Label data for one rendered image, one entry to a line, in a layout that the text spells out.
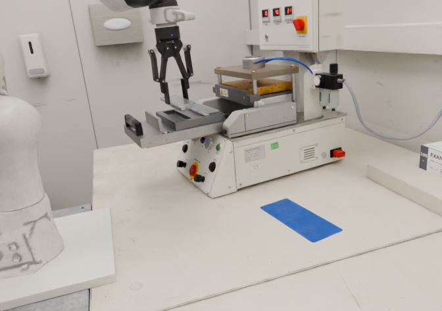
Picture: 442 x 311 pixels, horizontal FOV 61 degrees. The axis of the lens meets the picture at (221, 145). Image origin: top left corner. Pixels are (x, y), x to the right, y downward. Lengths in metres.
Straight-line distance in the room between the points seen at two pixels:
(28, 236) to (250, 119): 0.67
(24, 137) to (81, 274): 0.32
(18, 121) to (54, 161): 1.98
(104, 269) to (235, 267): 0.29
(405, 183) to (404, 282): 0.39
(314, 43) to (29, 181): 0.90
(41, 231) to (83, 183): 1.88
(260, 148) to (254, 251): 0.40
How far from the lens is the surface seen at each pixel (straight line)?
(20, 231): 0.96
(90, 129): 2.73
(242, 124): 1.15
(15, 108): 0.84
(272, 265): 0.87
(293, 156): 1.28
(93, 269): 0.92
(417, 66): 1.55
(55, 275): 0.94
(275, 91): 1.28
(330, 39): 1.32
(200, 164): 1.27
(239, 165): 1.18
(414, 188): 1.17
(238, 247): 0.93
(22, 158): 0.90
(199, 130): 1.15
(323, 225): 1.02
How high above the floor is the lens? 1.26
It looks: 18 degrees down
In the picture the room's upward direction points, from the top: 5 degrees counter-clockwise
